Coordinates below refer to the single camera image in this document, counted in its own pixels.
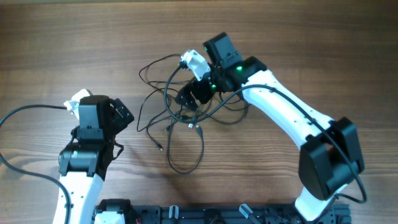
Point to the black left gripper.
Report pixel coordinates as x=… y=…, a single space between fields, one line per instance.
x=120 y=124

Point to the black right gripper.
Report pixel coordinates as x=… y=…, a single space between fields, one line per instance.
x=195 y=86

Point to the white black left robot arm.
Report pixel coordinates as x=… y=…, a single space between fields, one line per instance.
x=84 y=161

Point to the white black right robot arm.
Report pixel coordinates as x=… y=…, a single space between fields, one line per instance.
x=330 y=156

